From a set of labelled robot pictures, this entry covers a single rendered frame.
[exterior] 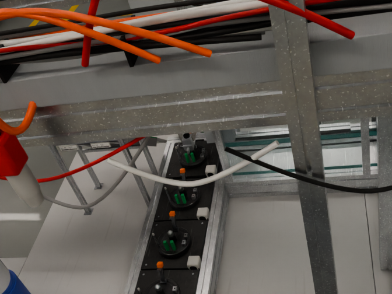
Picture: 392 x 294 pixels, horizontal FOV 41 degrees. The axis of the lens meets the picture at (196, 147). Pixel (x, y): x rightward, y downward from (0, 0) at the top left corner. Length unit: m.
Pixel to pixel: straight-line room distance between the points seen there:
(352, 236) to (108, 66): 1.50
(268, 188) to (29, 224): 2.24
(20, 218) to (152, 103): 3.33
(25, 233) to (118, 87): 3.21
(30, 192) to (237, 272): 1.28
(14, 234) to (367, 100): 3.45
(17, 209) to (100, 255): 1.96
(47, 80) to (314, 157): 0.46
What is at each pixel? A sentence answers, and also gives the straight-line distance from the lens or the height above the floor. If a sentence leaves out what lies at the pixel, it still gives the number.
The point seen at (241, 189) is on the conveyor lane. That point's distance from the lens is 2.32.
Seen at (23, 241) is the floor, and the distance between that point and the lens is 3.97.
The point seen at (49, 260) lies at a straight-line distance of 2.47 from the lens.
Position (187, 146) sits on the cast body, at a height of 1.07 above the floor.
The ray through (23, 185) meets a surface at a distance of 0.96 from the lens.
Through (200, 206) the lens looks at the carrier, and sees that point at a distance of 2.22.
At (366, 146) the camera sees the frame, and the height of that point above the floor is 1.11.
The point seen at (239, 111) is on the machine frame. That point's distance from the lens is 0.86.
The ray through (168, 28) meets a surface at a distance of 0.79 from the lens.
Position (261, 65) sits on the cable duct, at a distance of 0.79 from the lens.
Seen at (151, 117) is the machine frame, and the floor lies 2.05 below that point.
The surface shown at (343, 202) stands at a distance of 2.27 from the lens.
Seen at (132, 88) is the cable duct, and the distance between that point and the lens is 0.86.
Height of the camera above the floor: 2.56
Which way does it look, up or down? 39 degrees down
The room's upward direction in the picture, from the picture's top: 18 degrees counter-clockwise
